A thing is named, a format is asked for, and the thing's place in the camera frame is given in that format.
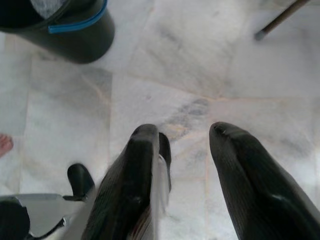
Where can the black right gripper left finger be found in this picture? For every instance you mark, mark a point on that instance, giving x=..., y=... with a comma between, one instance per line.
x=125, y=180

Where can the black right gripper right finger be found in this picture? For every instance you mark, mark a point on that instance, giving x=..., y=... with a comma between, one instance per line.
x=255, y=180

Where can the black rubbish bin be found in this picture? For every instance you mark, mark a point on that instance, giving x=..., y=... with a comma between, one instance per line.
x=82, y=40

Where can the black robot foot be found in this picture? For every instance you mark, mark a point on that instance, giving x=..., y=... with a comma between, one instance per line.
x=80, y=180

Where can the person's bare foot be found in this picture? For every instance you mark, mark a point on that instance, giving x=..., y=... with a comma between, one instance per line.
x=5, y=146

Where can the marble top folding table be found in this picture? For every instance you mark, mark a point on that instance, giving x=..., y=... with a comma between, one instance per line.
x=280, y=18

